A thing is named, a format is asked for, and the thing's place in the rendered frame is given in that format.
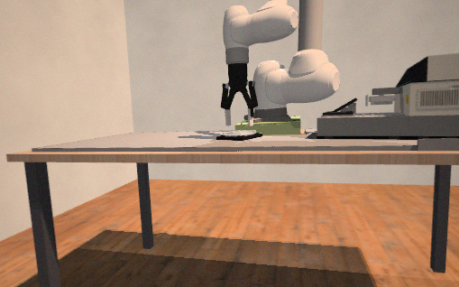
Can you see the black rectangular frame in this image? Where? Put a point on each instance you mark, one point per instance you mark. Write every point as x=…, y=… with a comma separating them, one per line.
x=238, y=137

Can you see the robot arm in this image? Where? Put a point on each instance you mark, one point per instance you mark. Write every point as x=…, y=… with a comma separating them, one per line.
x=310, y=77

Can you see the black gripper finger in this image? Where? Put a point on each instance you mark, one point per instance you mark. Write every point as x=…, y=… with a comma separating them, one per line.
x=227, y=100
x=251, y=102

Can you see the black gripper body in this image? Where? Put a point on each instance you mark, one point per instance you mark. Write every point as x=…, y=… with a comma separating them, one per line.
x=239, y=72

